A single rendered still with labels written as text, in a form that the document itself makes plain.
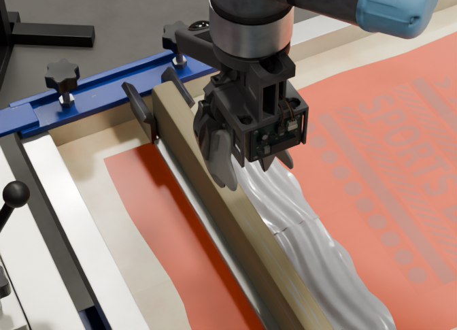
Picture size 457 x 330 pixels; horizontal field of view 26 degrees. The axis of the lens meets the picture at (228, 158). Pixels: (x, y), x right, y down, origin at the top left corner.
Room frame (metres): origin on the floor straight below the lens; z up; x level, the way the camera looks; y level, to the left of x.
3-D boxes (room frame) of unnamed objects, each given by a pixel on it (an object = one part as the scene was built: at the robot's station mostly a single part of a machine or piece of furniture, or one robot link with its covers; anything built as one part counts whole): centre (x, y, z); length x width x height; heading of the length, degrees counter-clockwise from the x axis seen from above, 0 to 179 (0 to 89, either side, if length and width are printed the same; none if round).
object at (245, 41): (0.67, -0.02, 1.34); 0.08 x 0.08 x 0.05
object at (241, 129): (0.66, -0.02, 1.26); 0.09 x 0.08 x 0.12; 26
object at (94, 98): (0.92, 0.14, 0.98); 0.30 x 0.05 x 0.07; 117
